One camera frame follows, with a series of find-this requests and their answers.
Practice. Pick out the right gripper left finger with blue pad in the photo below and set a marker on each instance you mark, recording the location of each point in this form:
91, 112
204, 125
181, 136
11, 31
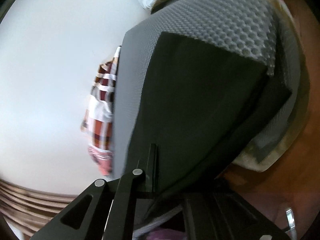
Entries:
106, 210

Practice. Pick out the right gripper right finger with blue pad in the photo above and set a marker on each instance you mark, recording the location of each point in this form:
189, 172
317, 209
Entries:
213, 210

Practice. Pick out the black pants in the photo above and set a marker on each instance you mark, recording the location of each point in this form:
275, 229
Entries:
201, 105

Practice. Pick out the brown striped curtain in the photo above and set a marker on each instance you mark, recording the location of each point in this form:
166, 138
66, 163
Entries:
29, 210

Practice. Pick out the pink checkered pillow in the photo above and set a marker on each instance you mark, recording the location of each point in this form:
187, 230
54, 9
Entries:
99, 116

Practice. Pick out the grey mesh mattress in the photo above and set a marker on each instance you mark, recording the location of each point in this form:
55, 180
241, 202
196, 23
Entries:
252, 28

